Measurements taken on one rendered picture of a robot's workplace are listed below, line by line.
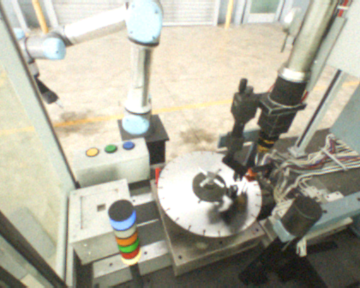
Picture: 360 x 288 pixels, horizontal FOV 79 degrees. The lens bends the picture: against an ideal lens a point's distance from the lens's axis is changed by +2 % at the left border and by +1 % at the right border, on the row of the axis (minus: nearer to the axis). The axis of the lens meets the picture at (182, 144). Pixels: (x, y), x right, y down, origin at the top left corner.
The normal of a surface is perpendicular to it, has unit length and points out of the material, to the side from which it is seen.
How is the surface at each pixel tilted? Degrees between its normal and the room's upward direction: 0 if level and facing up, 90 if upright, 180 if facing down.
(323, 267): 0
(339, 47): 90
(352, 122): 90
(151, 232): 0
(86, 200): 0
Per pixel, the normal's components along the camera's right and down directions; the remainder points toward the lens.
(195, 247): 0.06, -0.75
